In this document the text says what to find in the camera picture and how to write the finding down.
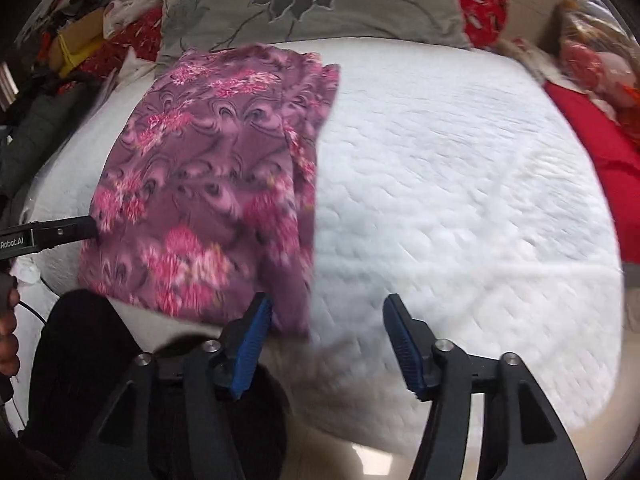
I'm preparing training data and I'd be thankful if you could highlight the red floral cloth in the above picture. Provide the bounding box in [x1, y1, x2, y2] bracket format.
[82, 2, 166, 78]

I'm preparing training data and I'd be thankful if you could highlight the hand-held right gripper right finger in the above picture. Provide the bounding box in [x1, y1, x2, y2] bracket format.
[382, 294, 586, 480]

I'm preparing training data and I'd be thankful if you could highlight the white plastic bag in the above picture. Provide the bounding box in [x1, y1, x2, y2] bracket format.
[102, 0, 163, 36]

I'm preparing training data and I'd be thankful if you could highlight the white quilted mattress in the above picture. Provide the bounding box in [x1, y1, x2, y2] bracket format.
[20, 37, 626, 448]

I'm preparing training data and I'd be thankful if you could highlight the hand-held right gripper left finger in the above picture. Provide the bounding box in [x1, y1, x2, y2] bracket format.
[82, 292, 274, 480]

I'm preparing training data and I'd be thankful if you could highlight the clear bag of red bedding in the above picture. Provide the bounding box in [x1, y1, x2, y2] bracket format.
[555, 0, 640, 126]

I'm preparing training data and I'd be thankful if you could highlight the person's left hand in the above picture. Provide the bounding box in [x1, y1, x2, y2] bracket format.
[0, 305, 21, 378]

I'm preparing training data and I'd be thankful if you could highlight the grey floral pillow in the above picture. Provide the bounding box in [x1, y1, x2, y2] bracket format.
[155, 0, 473, 66]

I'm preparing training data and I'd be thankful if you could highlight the white crumpled cloth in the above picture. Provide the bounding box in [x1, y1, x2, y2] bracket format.
[117, 52, 161, 86]

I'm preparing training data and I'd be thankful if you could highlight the person's black pants leg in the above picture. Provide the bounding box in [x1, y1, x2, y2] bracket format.
[20, 290, 296, 480]

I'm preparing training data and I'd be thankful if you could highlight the dark grey jacket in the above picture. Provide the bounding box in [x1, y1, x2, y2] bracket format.
[0, 77, 101, 196]

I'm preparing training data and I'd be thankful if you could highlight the beige fringed cloth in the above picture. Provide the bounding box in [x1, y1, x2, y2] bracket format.
[492, 37, 556, 86]

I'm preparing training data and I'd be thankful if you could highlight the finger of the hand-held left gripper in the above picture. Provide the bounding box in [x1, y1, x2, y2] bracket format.
[30, 215, 99, 250]

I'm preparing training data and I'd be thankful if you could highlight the purple floral shirt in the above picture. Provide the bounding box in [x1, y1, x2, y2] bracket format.
[77, 44, 342, 338]

